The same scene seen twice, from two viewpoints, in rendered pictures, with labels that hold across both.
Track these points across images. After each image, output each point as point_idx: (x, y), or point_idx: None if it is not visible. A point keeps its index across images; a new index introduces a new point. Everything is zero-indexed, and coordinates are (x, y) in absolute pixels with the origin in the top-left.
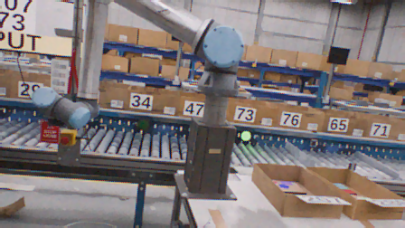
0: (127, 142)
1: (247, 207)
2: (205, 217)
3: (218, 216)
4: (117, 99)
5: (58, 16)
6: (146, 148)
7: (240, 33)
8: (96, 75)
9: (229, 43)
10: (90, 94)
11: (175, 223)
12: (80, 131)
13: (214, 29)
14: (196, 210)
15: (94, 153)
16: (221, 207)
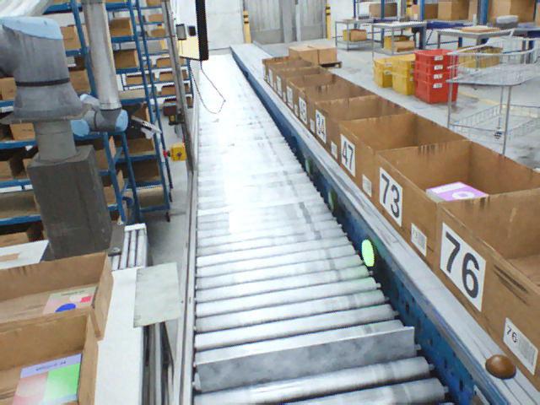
0: (250, 181)
1: None
2: (2, 252)
3: (0, 259)
4: (312, 119)
5: (186, 12)
6: (229, 195)
7: (4, 20)
8: (98, 83)
9: None
10: (99, 104)
11: None
12: (269, 156)
13: None
14: (21, 246)
15: (193, 178)
16: (21, 260)
